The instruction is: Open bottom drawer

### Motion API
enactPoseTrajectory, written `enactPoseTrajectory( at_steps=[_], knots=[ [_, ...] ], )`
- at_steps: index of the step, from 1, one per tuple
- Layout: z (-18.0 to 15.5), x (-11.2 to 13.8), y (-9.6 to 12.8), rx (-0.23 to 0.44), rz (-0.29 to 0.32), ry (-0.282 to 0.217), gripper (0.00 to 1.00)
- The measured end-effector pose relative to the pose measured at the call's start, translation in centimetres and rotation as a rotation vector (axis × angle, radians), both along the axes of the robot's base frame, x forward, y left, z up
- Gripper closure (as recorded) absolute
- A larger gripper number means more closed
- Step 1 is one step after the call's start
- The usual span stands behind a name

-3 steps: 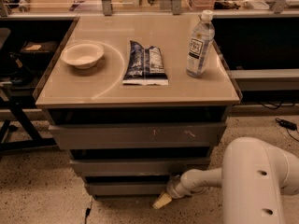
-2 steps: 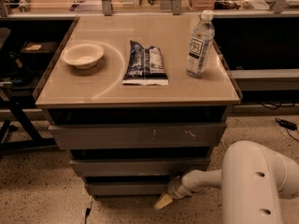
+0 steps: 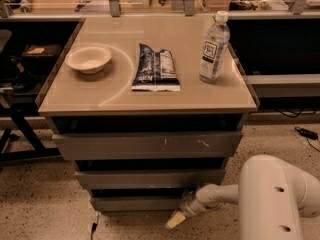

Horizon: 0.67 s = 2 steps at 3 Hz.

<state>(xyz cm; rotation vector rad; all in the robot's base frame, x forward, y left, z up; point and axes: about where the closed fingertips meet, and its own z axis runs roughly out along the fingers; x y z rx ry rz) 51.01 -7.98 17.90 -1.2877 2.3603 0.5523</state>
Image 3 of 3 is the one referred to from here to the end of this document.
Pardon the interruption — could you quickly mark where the grey bottom drawer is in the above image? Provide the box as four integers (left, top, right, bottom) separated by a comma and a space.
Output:
90, 194, 182, 212

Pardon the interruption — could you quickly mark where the grey drawer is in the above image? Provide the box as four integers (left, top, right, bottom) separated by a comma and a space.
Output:
75, 169, 225, 190
53, 131, 242, 160
90, 194, 182, 212

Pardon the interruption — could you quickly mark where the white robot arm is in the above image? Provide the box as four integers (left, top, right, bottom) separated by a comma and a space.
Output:
166, 155, 320, 240

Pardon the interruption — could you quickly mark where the grey middle drawer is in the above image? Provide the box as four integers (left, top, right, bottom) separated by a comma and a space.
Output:
75, 169, 225, 190

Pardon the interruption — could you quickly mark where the grey top drawer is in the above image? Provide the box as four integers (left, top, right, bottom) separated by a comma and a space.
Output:
53, 131, 242, 160

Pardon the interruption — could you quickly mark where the grey drawer cabinet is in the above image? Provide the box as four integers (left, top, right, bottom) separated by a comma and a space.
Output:
38, 16, 257, 212

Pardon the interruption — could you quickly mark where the blue chip bag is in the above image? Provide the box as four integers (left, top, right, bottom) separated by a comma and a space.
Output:
131, 43, 181, 92

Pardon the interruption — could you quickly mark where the clear water bottle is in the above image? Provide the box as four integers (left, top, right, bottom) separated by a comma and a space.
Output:
199, 11, 230, 83

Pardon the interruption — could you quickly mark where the black power adapter on floor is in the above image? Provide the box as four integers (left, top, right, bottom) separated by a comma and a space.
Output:
295, 127, 318, 140

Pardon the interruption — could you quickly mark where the white bowl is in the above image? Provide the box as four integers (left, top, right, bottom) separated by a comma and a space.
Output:
64, 45, 112, 74

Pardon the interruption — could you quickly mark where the black cable on floor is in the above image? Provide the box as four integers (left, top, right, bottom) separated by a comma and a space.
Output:
88, 211, 101, 240

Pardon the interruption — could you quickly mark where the black table frame left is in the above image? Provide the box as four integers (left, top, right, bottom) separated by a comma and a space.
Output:
0, 97, 61, 167

